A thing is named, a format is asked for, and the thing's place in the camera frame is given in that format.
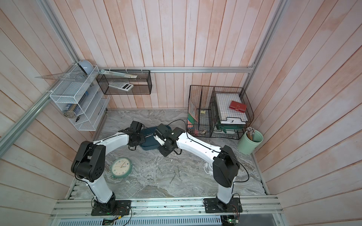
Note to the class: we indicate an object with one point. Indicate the teal plastic storage box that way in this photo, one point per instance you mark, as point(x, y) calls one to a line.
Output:
point(150, 143)

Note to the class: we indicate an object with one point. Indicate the red wallet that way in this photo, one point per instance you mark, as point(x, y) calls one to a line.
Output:
point(237, 106)

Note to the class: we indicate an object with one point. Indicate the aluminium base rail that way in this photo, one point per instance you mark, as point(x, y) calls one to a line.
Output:
point(162, 207)

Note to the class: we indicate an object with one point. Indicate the blue grey round speaker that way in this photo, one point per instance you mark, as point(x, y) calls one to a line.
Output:
point(86, 66)

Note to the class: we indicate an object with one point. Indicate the black wire wall basket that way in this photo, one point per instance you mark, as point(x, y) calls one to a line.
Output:
point(141, 80)

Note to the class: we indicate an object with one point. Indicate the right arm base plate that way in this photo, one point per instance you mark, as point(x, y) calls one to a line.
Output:
point(213, 205)

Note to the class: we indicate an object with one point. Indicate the white alarm clock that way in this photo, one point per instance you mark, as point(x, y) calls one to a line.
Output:
point(208, 169)

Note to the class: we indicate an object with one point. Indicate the clear triangle ruler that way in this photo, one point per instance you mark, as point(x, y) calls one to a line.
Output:
point(74, 76)

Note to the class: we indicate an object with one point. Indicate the black wire desk organizer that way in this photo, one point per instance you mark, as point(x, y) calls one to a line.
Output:
point(203, 117)

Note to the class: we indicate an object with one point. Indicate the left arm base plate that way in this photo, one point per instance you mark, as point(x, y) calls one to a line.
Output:
point(112, 208)

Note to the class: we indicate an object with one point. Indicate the white wire wall shelf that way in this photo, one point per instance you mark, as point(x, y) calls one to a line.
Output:
point(82, 103)

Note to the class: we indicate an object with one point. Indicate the white paper stack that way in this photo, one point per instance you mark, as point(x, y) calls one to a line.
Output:
point(227, 115)

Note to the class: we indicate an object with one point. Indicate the mint green pen cup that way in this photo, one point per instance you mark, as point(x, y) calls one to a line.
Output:
point(250, 140)

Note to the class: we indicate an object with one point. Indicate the green round wall clock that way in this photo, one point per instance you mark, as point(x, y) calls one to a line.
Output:
point(121, 168)

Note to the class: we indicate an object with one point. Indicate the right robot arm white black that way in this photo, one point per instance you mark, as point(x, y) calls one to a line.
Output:
point(221, 162)

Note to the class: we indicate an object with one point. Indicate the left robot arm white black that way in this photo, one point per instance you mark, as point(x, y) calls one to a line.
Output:
point(89, 163)

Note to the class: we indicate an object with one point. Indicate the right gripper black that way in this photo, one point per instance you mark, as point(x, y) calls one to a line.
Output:
point(163, 151)

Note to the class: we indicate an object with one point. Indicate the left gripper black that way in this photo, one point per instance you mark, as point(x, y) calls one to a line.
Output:
point(142, 141)

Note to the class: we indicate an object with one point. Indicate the white calculator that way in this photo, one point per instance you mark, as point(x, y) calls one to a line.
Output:
point(121, 86)

